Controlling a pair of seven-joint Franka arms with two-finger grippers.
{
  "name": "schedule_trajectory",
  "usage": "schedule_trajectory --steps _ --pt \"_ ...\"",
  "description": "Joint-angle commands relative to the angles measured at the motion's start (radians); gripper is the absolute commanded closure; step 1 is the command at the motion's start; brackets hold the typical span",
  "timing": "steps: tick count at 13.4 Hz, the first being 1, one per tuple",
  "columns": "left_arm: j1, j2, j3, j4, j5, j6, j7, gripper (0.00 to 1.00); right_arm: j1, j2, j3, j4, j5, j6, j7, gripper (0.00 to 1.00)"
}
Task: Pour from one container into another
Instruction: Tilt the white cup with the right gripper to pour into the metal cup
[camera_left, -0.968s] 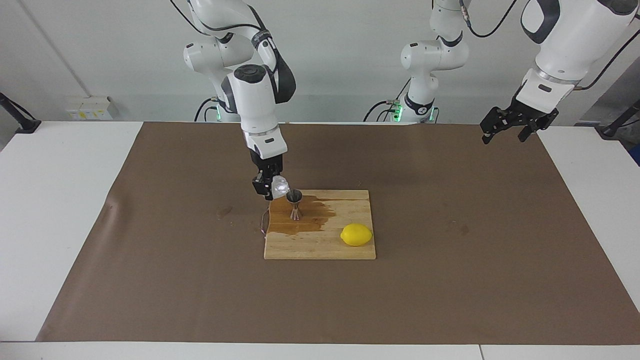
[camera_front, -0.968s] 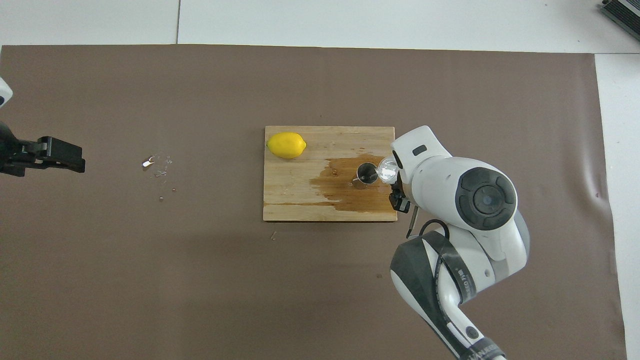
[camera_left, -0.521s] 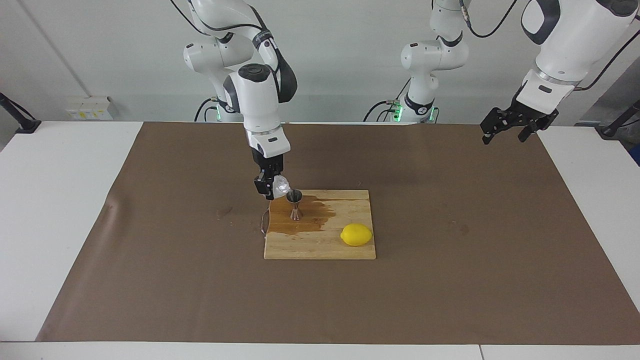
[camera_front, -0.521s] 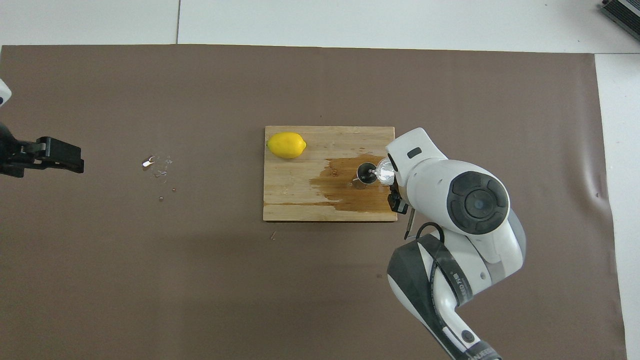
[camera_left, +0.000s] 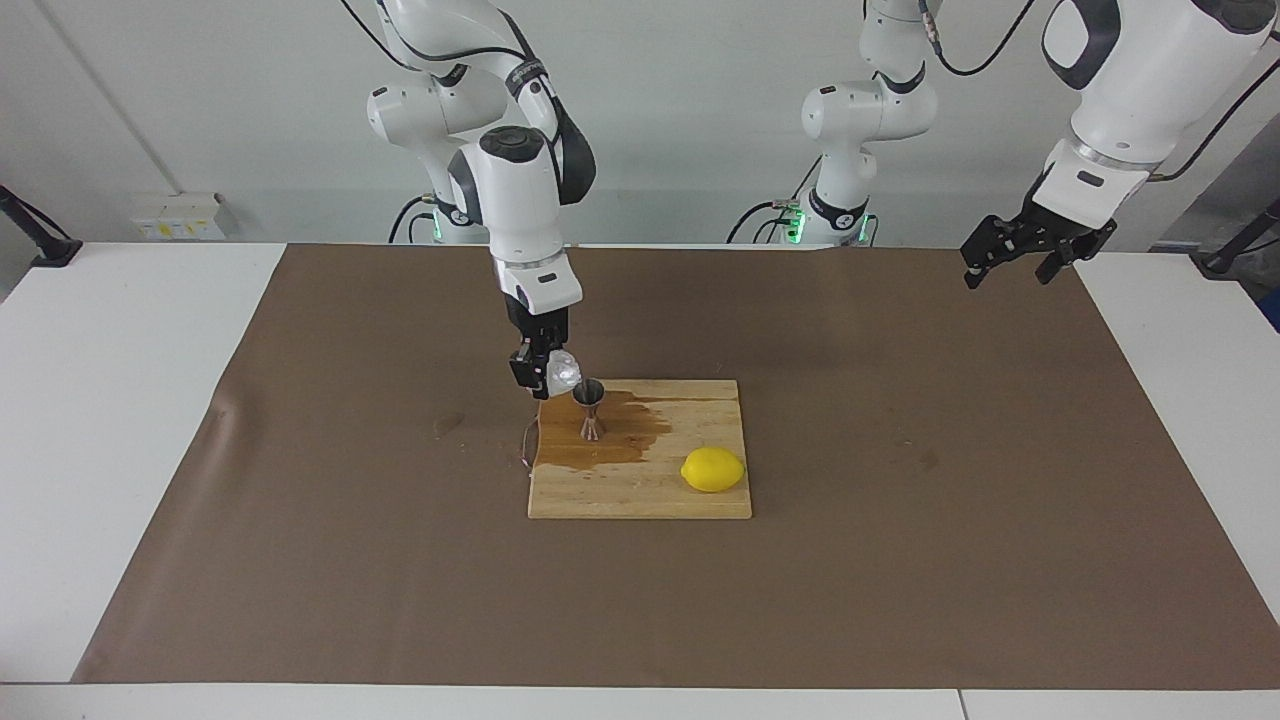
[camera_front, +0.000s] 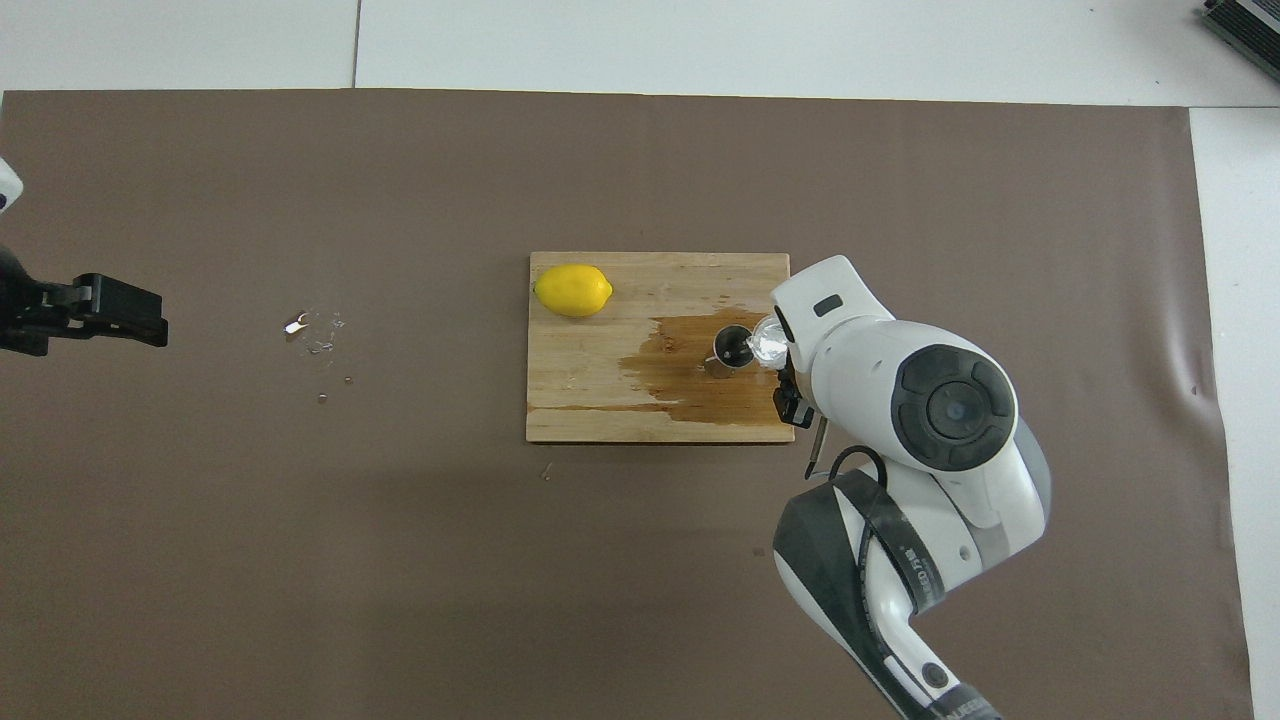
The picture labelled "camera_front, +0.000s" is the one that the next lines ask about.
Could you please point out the steel double jigger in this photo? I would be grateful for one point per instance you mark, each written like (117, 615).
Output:
(728, 352)

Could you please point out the small clear plastic cup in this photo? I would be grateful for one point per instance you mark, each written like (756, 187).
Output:
(768, 342)

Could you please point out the yellow lemon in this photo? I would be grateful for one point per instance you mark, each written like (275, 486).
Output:
(572, 290)

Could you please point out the wooden cutting board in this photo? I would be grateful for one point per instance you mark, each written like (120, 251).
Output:
(600, 380)

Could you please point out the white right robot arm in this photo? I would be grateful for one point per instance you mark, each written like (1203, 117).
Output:
(900, 450)

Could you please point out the brown table mat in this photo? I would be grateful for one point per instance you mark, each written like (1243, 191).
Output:
(400, 600)

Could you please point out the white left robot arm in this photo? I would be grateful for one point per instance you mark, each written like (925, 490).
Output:
(8, 185)

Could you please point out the grey ribbed metal device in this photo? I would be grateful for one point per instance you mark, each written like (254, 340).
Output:
(1245, 30)

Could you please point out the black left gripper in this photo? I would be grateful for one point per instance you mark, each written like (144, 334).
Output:
(30, 310)

